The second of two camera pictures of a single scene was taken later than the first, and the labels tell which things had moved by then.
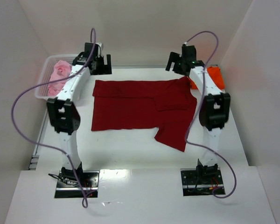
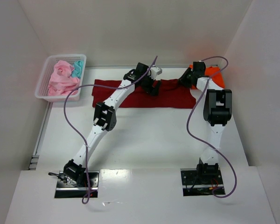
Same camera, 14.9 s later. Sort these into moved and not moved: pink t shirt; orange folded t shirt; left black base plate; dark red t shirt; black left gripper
Moved: dark red t shirt; black left gripper
Not moved: left black base plate; pink t shirt; orange folded t shirt
